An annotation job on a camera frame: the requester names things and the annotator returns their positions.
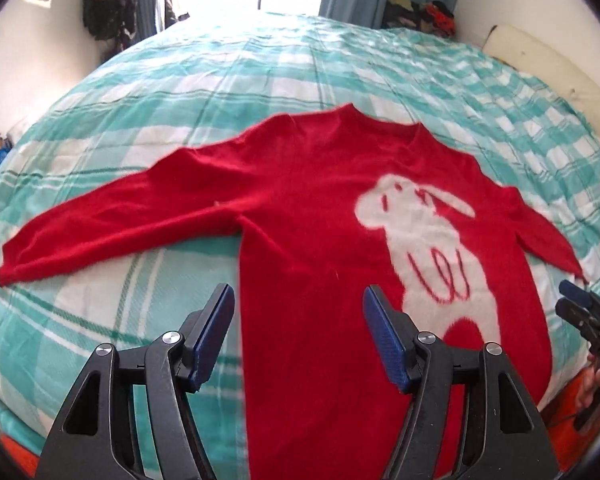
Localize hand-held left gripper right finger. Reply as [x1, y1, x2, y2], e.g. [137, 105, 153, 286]
[362, 285, 563, 480]

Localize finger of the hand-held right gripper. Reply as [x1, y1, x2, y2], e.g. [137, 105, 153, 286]
[555, 298, 590, 332]
[558, 280, 597, 312]

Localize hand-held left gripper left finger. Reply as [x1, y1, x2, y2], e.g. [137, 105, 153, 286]
[35, 283, 236, 480]

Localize red sweater with white figure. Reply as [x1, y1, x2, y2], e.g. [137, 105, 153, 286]
[0, 102, 588, 480]

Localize pile of mixed clothes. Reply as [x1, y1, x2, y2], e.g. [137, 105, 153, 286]
[382, 0, 456, 38]

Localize clothes beside window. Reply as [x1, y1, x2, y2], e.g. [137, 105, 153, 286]
[162, 0, 190, 31]

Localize dark hanging clothes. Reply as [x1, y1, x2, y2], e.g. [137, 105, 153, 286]
[82, 0, 142, 54]

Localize person's right hand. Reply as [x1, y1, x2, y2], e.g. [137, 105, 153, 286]
[579, 366, 600, 412]

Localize orange fuzzy cloth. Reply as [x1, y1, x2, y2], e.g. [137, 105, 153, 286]
[0, 374, 600, 480]

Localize bed with green plaid sheet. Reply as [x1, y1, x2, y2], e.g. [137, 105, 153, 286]
[0, 10, 600, 461]

